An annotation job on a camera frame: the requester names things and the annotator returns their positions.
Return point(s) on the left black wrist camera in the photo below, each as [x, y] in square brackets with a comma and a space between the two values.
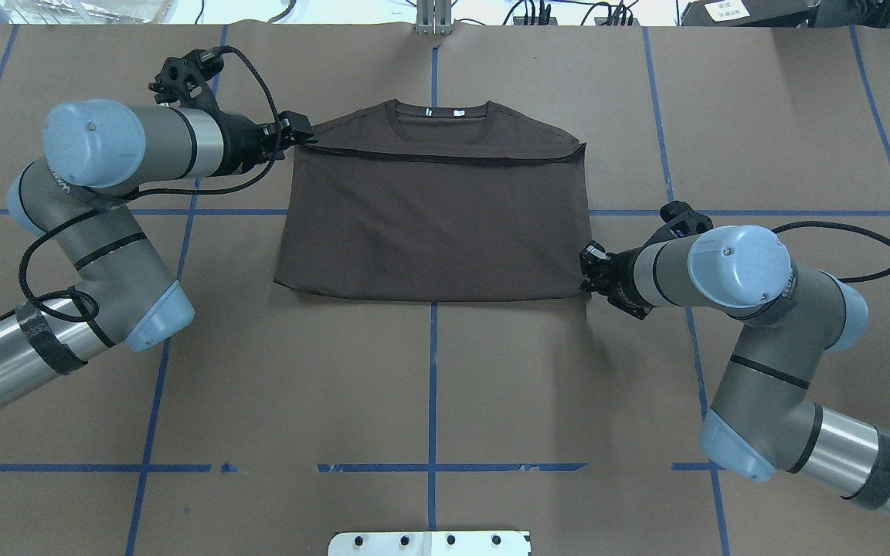
[186, 81]

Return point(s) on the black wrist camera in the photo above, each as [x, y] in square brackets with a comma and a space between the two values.
[681, 220]
[186, 81]

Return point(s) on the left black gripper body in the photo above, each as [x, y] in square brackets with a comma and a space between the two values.
[242, 141]

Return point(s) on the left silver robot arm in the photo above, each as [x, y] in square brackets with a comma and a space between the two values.
[92, 279]

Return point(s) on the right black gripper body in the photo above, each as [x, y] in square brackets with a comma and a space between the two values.
[624, 271]

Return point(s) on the white camera mast pedestal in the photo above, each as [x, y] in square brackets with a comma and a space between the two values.
[488, 542]

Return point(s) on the aluminium frame post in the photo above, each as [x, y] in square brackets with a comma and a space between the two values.
[434, 17]

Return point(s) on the dark brown t-shirt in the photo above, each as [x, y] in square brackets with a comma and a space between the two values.
[406, 203]

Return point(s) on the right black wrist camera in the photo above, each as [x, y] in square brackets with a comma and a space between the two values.
[681, 220]

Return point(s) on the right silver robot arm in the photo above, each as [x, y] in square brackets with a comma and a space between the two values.
[760, 421]

